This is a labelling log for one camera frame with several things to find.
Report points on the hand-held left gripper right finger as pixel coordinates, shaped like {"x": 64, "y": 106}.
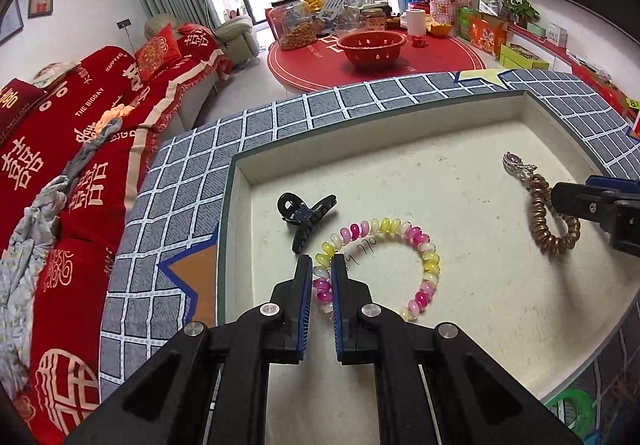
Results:
{"x": 339, "y": 310}

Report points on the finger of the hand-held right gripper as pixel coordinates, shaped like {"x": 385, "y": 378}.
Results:
{"x": 617, "y": 185}
{"x": 592, "y": 207}

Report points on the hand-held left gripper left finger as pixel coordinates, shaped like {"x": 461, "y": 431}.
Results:
{"x": 302, "y": 305}

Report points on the white shallow tray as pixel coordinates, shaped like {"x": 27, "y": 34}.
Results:
{"x": 450, "y": 205}

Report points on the green translucent bangle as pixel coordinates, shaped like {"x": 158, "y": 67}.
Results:
{"x": 582, "y": 400}

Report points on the black hair claw clip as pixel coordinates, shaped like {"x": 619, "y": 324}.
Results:
{"x": 305, "y": 225}

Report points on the red low cabinet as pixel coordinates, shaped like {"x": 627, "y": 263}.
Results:
{"x": 575, "y": 62}

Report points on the yellow-green box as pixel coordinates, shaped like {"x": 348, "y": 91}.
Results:
{"x": 522, "y": 59}

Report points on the small white desk calendar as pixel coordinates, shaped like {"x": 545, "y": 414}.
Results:
{"x": 556, "y": 34}

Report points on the pale green box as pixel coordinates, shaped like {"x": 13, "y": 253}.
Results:
{"x": 537, "y": 29}

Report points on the grey checked cloth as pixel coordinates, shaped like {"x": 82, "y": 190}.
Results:
{"x": 190, "y": 160}

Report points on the orange gift box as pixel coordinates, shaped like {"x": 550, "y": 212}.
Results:
{"x": 487, "y": 37}

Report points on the potted green plant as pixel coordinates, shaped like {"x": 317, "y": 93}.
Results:
{"x": 522, "y": 11}

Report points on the round table with red cloth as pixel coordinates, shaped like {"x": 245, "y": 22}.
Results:
{"x": 440, "y": 57}

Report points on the small red candy box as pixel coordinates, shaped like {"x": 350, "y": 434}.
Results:
{"x": 418, "y": 42}

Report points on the white cup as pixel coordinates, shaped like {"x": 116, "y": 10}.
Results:
{"x": 415, "y": 22}

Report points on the red plastic colander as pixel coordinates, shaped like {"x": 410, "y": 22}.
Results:
{"x": 370, "y": 50}

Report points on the grey twisted garment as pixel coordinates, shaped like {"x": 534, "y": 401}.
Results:
{"x": 87, "y": 155}

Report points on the beige armchair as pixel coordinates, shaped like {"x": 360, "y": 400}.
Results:
{"x": 237, "y": 37}

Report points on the clear jar of nuts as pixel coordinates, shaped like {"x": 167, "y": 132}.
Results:
{"x": 295, "y": 27}

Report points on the light floral cloth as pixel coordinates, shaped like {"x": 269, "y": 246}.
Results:
{"x": 25, "y": 245}

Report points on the small jar with tan lid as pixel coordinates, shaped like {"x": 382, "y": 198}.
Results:
{"x": 372, "y": 20}

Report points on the red cushion with gold pattern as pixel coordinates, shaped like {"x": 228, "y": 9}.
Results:
{"x": 157, "y": 52}

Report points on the pile of snack packets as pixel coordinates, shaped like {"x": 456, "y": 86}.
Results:
{"x": 340, "y": 5}

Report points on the sofa with red cover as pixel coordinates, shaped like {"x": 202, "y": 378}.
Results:
{"x": 75, "y": 90}

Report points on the dark red cushion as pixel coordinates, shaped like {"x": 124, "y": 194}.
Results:
{"x": 17, "y": 107}

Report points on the small brown framed picture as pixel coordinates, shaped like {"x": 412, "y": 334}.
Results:
{"x": 40, "y": 5}

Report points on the dark framed picture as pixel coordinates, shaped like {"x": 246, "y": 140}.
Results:
{"x": 10, "y": 22}

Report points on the black wall socket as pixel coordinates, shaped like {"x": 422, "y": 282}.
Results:
{"x": 124, "y": 24}

